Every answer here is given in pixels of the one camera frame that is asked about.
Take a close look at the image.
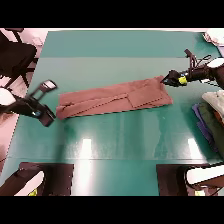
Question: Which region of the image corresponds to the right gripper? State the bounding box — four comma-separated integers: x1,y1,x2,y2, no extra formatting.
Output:
160,69,189,89

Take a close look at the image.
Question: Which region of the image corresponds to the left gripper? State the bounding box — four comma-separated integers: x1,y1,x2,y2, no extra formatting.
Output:
28,98,57,128

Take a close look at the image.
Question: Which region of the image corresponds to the brown T-shirt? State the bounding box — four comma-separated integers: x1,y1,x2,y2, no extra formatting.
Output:
55,75,174,121

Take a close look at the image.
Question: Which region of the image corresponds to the white garment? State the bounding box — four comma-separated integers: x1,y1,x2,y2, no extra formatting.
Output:
201,90,224,116

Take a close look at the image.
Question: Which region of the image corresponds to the blue garment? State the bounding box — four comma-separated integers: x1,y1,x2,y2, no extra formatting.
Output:
191,103,222,158

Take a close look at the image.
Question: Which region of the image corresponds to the orange garment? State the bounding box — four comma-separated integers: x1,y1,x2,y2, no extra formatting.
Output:
214,111,224,127

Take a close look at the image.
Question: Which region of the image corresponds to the heap of clothes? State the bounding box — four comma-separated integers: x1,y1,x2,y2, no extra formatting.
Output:
203,28,224,56

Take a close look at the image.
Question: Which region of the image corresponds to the dark green garment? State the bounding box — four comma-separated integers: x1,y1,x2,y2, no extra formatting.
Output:
199,105,224,159

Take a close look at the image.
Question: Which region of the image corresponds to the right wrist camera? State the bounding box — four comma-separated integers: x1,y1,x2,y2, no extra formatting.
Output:
183,48,202,70

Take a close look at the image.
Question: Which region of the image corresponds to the black cable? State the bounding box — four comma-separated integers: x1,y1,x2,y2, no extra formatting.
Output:
196,54,213,68

